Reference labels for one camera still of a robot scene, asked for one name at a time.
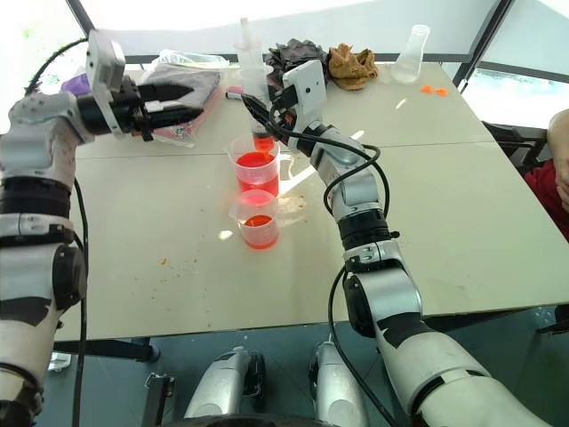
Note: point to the purple cloth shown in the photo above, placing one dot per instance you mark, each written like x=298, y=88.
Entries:
x=73, y=84

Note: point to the metal table leg bracket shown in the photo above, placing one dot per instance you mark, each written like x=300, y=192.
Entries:
x=159, y=398

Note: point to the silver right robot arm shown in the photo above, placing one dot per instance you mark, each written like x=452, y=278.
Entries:
x=391, y=284

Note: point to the black chair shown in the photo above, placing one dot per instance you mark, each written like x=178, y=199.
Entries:
x=515, y=142

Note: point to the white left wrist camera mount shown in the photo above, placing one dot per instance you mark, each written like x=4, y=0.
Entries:
x=104, y=62

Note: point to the brown crumpled rag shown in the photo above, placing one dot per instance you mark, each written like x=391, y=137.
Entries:
x=353, y=66

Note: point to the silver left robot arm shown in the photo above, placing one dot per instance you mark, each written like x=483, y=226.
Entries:
x=31, y=147

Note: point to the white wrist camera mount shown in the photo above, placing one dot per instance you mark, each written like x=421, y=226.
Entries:
x=311, y=89
x=104, y=62

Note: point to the small orange plastic piece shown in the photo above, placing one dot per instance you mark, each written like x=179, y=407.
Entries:
x=442, y=92
x=427, y=88

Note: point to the silver left robot leg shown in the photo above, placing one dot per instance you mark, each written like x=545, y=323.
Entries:
x=220, y=382

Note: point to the clear plastic conical flask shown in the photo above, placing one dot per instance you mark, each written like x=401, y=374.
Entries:
x=410, y=60

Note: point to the large clear plastic syringe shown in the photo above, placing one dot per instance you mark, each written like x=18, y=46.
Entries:
x=251, y=66

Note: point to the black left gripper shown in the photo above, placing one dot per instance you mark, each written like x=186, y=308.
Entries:
x=129, y=104

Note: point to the large clear measuring cup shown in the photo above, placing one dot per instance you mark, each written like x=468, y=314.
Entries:
x=257, y=166

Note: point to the black table frame bar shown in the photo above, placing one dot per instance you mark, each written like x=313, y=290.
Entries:
x=111, y=349

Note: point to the person red garment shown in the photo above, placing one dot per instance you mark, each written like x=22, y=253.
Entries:
x=549, y=195

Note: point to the black crumpled gloves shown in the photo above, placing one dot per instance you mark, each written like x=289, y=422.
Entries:
x=295, y=53

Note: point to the small clear measuring cup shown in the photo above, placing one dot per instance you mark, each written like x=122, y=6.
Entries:
x=258, y=227

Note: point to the plastic bag with grey cloth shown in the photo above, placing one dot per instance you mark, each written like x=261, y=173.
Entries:
x=195, y=80

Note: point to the silver robot leg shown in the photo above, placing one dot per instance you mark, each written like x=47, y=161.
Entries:
x=335, y=387
x=220, y=382

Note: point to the silver right robot leg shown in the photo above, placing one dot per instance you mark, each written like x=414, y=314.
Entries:
x=335, y=387

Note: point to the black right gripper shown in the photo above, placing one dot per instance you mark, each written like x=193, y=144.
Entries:
x=282, y=111

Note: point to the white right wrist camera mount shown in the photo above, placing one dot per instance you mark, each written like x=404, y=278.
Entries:
x=311, y=89

